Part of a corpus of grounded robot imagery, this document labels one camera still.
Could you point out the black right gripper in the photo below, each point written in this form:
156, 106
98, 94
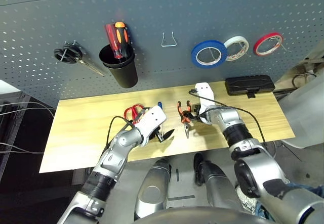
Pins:
195, 112

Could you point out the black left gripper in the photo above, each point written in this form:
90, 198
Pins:
155, 134

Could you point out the orange black pliers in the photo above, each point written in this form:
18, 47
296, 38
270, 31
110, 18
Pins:
186, 130

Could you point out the blue tape roll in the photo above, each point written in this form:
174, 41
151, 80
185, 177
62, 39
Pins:
194, 55

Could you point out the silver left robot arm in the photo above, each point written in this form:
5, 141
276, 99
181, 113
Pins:
114, 155

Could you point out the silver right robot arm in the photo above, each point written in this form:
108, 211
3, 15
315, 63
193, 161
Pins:
253, 168

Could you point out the grey pegboard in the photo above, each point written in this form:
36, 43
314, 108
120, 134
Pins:
162, 11

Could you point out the short black floor tape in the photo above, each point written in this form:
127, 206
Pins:
177, 175

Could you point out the black cup holder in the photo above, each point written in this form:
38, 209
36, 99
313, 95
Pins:
125, 74

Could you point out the silver left robot leg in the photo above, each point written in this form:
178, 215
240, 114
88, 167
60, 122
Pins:
152, 191

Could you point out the silver robot leg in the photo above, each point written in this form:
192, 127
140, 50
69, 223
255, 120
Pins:
152, 191
217, 186

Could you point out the metal peg hook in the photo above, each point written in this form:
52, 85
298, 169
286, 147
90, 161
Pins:
280, 44
213, 54
242, 50

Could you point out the black tool case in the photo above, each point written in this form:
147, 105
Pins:
248, 85

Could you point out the silver right robot leg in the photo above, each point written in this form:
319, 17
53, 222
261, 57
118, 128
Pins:
217, 186

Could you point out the long black floor tape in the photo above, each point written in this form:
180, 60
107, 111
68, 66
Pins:
181, 198

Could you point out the white tape roll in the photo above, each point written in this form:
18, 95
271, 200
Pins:
235, 39

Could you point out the grey robot torso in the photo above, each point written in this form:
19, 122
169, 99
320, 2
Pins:
200, 215

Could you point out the white sneaker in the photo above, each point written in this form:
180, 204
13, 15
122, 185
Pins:
246, 205

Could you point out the red tape roll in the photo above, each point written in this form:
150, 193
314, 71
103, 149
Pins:
263, 38

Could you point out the large grey plastic housing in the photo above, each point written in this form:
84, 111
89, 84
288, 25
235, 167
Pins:
303, 112

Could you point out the blue jeans leg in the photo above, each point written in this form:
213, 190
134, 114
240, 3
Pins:
263, 212

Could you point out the black flight case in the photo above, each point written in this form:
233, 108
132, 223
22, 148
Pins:
12, 133

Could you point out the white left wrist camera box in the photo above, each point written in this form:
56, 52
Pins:
152, 119

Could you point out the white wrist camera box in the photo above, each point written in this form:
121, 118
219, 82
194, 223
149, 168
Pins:
205, 95
152, 119

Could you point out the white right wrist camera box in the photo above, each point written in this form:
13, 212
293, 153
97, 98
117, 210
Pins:
205, 95

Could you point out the beige wooden frame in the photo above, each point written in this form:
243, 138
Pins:
303, 62

